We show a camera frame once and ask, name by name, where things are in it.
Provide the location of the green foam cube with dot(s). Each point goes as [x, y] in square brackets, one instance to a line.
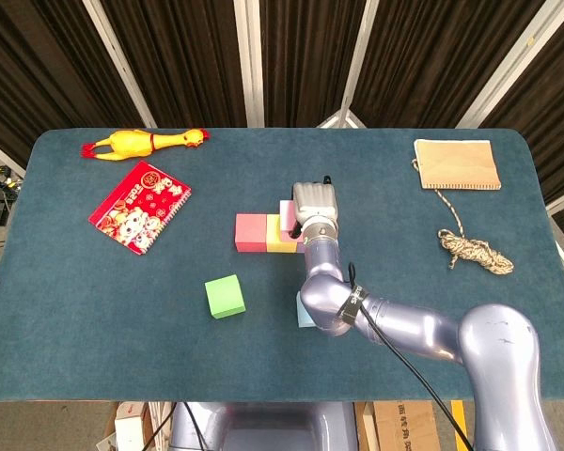
[224, 297]

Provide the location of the brown kraft spiral notebook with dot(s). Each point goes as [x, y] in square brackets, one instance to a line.
[456, 164]

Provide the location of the light blue foam cube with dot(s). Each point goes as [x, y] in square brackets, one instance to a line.
[303, 317]

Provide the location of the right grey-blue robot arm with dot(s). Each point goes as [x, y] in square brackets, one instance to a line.
[404, 324]

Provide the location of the grey-blue robot torso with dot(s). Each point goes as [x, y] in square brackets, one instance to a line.
[272, 427]

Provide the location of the red foam cube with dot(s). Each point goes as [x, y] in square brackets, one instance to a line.
[251, 232]

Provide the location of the yellow rubber chicken toy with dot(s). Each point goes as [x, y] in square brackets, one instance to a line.
[127, 145]

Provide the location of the brown cardboard box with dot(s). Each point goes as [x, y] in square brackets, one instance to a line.
[406, 427]

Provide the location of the white cardboard box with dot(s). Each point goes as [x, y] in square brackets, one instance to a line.
[129, 430]

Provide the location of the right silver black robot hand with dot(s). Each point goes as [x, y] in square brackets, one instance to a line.
[316, 202]

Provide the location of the red spiral notebook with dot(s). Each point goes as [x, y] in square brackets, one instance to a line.
[138, 209]

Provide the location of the yellow foam cube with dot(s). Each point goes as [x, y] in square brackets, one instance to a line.
[275, 242]

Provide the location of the purple foam cube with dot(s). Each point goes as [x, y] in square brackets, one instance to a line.
[301, 248]

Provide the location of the pink and white foam cube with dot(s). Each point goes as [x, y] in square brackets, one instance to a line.
[286, 218]

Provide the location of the dark brown curtain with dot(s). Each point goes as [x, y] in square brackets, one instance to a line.
[192, 61]

